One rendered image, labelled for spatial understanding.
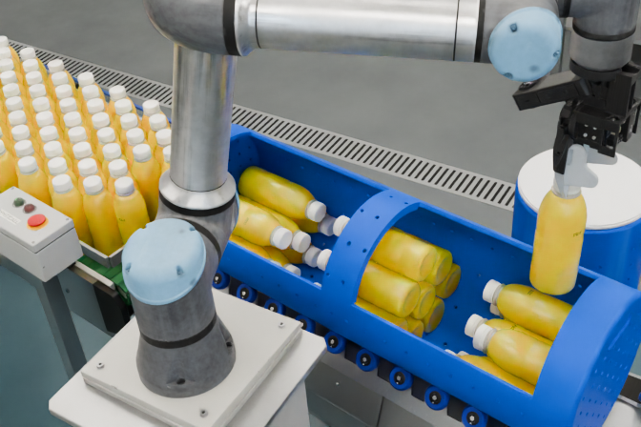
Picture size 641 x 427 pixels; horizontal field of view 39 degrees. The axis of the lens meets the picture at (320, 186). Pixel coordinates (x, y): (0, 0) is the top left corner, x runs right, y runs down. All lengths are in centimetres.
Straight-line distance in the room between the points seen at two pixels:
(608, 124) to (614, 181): 80
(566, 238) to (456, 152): 250
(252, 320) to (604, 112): 64
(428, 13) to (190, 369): 64
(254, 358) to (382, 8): 63
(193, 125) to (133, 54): 353
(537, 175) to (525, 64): 100
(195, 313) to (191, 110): 29
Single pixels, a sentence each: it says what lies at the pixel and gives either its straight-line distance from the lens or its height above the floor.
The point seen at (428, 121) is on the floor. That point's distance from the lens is 399.
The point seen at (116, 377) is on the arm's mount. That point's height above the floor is 118.
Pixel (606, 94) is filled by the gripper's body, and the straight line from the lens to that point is 119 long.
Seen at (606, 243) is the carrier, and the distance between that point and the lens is 188.
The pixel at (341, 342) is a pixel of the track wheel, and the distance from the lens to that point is 168.
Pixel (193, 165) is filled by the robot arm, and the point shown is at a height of 147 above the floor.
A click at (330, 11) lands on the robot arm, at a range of 99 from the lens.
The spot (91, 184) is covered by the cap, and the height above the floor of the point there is 109.
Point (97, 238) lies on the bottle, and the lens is 203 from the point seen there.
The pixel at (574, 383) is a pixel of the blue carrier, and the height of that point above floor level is 118.
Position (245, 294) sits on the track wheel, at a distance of 180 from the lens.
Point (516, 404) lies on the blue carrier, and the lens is 143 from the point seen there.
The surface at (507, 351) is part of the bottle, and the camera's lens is 146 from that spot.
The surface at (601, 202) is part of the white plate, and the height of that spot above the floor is 104.
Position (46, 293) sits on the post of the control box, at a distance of 202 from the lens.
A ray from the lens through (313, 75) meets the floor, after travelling 436.
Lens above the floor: 221
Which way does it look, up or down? 38 degrees down
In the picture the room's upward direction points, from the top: 5 degrees counter-clockwise
